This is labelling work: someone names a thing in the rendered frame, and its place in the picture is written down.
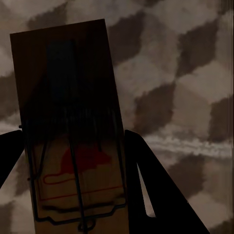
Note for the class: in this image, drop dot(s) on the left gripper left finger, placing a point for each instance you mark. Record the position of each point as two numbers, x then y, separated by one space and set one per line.
11 147

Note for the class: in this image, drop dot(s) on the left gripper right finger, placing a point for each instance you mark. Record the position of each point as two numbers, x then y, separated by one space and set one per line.
174 215

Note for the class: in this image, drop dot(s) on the mousetrap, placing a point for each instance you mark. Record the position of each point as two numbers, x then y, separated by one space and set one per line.
72 129

